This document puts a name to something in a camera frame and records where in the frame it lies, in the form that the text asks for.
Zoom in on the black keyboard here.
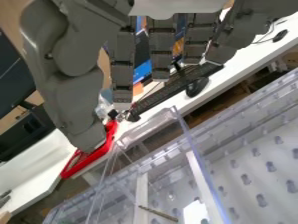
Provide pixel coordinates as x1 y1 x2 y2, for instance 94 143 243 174
131 62 226 115

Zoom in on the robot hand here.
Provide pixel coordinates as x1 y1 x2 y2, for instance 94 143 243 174
18 0 298 154

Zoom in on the black mouse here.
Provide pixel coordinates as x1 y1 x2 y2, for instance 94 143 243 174
271 28 290 44
185 76 211 99

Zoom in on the white desk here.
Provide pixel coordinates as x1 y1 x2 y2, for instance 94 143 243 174
61 18 298 176
0 128 80 216

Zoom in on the clear box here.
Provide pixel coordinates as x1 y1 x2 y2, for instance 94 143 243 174
41 68 298 224

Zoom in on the screen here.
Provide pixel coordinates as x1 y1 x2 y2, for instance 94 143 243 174
131 14 186 86

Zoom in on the drill bit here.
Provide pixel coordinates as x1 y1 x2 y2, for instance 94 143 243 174
135 204 179 223

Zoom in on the red tray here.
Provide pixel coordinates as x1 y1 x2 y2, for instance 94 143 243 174
60 119 121 180

